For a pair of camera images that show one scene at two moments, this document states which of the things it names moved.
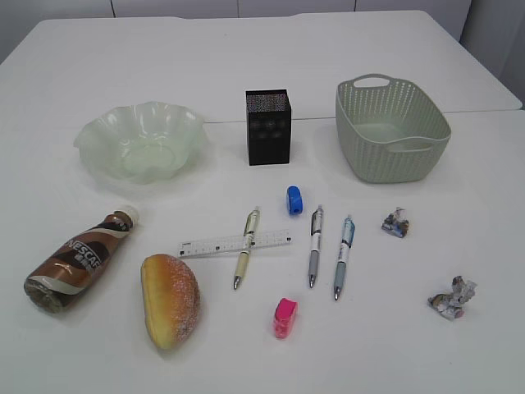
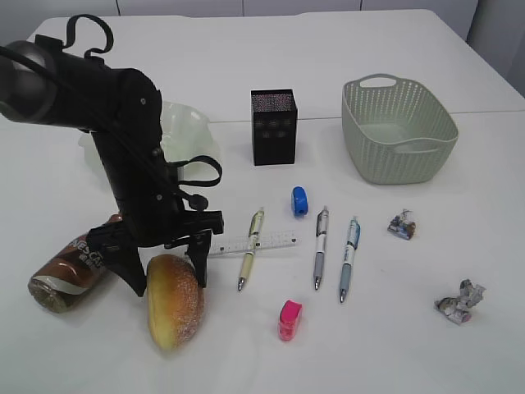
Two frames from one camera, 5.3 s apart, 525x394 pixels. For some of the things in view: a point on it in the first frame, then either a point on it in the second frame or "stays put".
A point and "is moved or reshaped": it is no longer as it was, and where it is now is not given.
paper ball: [450, 305] is moved or reshaped
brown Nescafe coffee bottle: [63, 276] stays put
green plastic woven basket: [390, 130] stays put
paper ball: [396, 223] is moved or reshaped
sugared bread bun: [171, 295] stays put
